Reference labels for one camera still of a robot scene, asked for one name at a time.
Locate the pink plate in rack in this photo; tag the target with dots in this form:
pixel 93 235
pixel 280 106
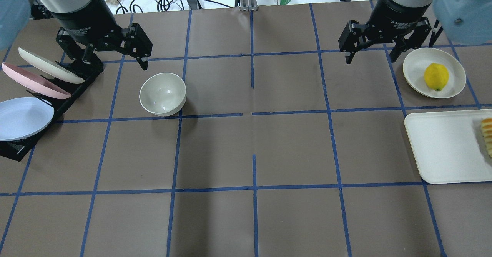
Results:
pixel 34 82

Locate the white ceramic bowl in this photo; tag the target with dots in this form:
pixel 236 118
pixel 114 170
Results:
pixel 163 94

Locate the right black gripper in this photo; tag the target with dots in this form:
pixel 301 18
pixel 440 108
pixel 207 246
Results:
pixel 396 11

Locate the light blue plate in rack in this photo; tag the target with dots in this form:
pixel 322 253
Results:
pixel 24 117

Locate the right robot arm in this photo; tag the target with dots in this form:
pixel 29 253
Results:
pixel 466 22

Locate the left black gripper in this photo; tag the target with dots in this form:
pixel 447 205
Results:
pixel 85 21

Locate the white rectangular tray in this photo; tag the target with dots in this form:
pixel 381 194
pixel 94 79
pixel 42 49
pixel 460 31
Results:
pixel 448 146

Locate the black dish rack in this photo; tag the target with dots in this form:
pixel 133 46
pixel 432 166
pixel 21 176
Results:
pixel 16 150

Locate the cream round plate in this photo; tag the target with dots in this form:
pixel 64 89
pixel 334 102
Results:
pixel 417 61

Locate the yellow lemon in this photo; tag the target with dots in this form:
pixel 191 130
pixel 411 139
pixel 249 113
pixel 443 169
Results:
pixel 436 76

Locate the cream plate in rack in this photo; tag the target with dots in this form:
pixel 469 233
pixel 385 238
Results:
pixel 50 67

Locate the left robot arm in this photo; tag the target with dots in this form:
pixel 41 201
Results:
pixel 16 13

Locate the striped bread pastry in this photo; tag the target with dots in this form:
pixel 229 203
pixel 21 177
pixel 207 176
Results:
pixel 486 131

